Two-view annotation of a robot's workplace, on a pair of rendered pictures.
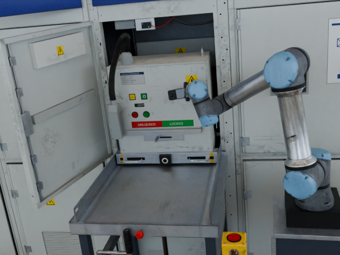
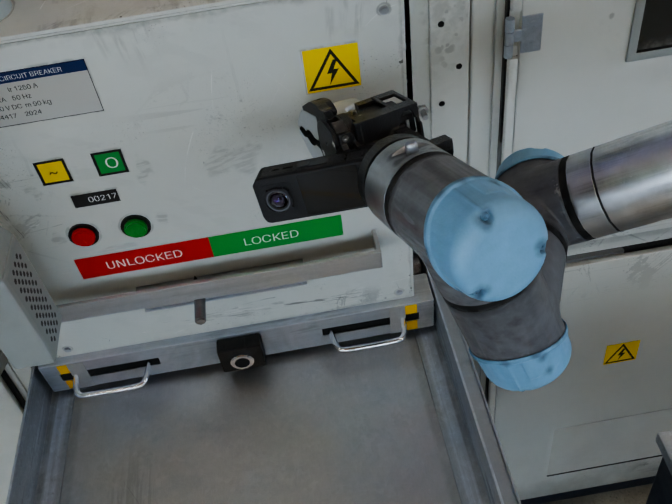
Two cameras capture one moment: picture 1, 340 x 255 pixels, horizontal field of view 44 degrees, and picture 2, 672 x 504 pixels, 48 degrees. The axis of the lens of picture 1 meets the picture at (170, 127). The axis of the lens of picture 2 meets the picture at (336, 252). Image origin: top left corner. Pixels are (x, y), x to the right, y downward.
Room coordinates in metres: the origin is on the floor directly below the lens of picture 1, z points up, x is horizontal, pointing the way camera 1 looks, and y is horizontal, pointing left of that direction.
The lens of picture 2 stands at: (1.30, 0.06, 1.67)
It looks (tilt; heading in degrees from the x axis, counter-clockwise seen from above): 44 degrees down; 346
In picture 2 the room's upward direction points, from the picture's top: 8 degrees counter-clockwise
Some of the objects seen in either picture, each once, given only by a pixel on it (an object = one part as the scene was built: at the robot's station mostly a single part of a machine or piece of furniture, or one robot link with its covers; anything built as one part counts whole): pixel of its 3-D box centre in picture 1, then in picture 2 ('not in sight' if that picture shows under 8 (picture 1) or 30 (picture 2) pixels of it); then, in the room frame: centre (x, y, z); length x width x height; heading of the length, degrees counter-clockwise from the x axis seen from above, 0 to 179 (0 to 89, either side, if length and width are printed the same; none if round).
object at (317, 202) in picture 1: (314, 190); not in sight; (1.50, -0.56, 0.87); 0.15 x 0.15 x 0.10
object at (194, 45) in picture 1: (180, 54); not in sight; (2.72, -0.12, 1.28); 0.58 x 0.02 x 0.19; 78
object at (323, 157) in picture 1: (314, 165); not in sight; (1.49, -0.55, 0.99); 0.13 x 0.12 x 0.14; 143
